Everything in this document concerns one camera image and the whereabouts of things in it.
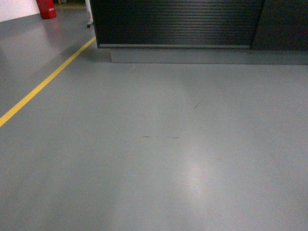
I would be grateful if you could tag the black checkout counter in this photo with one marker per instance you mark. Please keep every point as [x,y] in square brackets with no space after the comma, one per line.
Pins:
[203,31]

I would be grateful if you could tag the white pole with caster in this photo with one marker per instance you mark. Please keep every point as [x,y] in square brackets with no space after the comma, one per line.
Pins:
[88,7]

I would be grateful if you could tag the red fire extinguisher box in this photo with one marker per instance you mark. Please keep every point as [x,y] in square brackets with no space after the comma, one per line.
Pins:
[46,9]

